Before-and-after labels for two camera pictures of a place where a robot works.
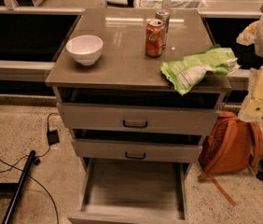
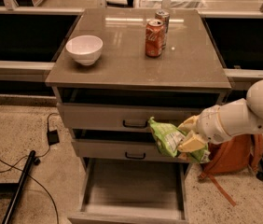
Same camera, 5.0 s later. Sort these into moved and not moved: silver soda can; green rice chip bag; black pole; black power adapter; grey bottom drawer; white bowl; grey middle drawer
Moved: green rice chip bag
Not moved: grey bottom drawer; grey middle drawer; black pole; silver soda can; white bowl; black power adapter
